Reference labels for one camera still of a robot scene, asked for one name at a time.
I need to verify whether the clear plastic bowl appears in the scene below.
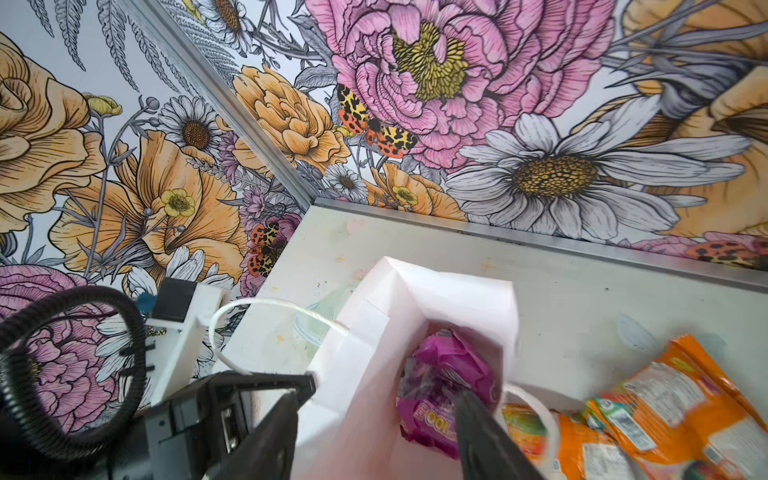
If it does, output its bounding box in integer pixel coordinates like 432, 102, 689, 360
293, 281, 361, 349

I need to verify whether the purple grape snack bag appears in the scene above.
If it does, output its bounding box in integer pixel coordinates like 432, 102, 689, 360
395, 329, 500, 460

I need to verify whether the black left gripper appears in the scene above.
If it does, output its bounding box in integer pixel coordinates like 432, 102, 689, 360
107, 372, 316, 479

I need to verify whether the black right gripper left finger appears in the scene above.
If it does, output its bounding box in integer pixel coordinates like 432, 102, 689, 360
206, 390, 299, 479

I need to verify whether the orange snack bag top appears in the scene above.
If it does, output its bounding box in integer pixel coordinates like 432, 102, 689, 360
583, 335, 767, 479

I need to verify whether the red paper gift bag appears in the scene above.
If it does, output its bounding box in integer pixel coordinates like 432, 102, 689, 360
207, 256, 562, 480

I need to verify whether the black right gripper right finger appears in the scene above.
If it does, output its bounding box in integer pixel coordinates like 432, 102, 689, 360
456, 391, 543, 480

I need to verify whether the orange snack bag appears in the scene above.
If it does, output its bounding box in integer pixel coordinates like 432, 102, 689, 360
583, 335, 767, 479
502, 404, 635, 480

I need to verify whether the orange snack bag left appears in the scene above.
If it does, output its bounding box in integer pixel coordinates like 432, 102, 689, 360
502, 404, 635, 480

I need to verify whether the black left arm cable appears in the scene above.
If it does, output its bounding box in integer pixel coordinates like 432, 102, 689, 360
0, 285, 148, 462

